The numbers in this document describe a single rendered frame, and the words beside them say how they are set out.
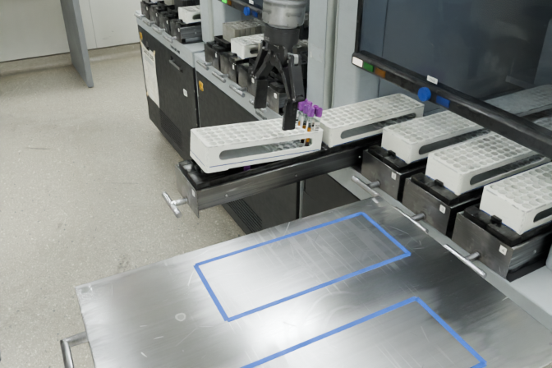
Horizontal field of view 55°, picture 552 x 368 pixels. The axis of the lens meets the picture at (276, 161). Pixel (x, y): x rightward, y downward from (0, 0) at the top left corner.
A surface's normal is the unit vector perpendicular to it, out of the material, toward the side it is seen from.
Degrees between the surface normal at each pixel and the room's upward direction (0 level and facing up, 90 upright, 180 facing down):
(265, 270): 0
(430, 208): 90
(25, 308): 0
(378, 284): 0
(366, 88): 90
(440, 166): 90
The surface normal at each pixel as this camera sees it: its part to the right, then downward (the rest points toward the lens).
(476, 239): -0.87, 0.23
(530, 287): 0.00, -0.88
